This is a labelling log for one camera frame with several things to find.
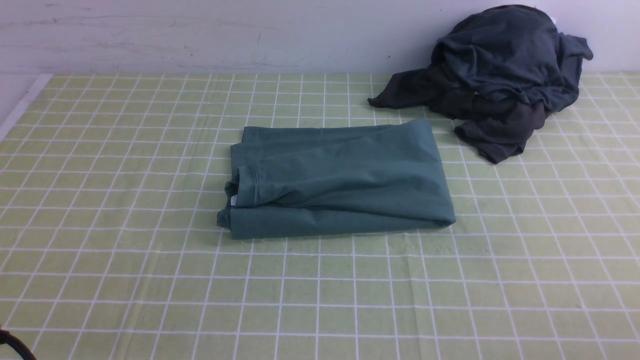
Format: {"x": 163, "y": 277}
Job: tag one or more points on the dark brown crumpled garment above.
{"x": 497, "y": 130}

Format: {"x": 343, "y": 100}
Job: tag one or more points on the green long sleeve shirt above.
{"x": 302, "y": 182}

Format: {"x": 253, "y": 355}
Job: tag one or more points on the dark grey crumpled garment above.
{"x": 515, "y": 51}

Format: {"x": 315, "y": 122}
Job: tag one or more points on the green checkered tablecloth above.
{"x": 110, "y": 185}

